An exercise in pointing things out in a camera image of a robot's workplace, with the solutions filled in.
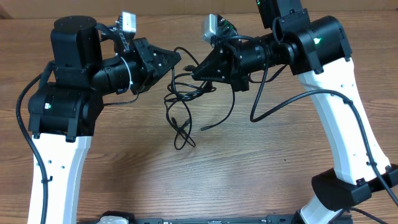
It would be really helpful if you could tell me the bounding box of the black cable bundle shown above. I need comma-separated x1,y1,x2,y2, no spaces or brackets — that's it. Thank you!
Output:
163,46,236,151

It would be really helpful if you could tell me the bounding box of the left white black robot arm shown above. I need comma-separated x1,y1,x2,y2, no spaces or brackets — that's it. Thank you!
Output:
27,12,180,223

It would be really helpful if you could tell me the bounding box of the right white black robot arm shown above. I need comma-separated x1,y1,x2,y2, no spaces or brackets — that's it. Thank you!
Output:
193,0,397,223

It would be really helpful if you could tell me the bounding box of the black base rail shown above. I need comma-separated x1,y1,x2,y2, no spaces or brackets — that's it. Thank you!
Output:
134,215,294,224

